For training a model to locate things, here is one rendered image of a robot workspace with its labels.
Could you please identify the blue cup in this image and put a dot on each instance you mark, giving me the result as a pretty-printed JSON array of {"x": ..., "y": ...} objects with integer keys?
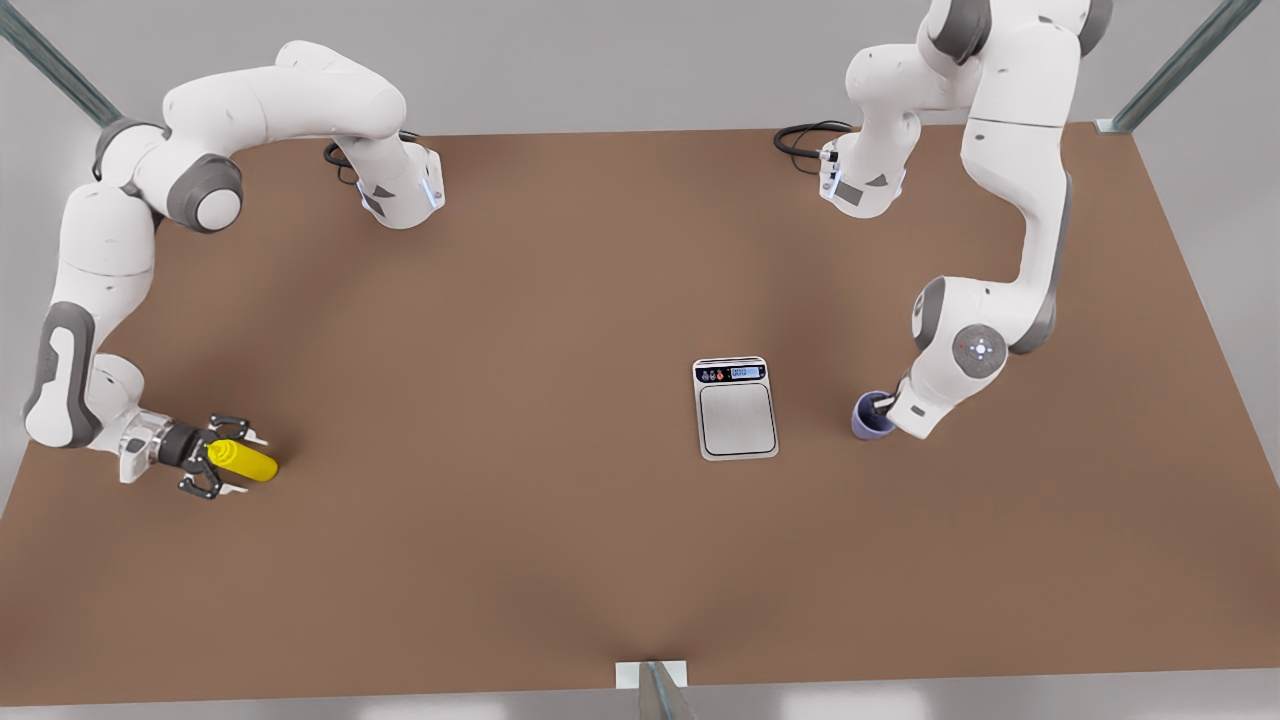
[{"x": 868, "y": 422}]

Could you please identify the yellow sauce bottle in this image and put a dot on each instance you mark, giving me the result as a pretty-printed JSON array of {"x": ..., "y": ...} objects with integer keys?
[{"x": 248, "y": 461}]

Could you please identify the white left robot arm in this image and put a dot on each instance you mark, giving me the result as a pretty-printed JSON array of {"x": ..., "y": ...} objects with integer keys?
[{"x": 1015, "y": 200}]

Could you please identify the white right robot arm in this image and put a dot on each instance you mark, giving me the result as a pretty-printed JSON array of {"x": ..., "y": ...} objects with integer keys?
[{"x": 100, "y": 250}]

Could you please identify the silver digital kitchen scale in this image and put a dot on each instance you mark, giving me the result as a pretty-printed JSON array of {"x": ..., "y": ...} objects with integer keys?
[{"x": 737, "y": 415}]

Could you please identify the silver frame post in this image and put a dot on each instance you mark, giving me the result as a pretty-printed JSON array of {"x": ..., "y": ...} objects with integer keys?
[
  {"x": 1180, "y": 65},
  {"x": 55, "y": 65},
  {"x": 660, "y": 692}
]

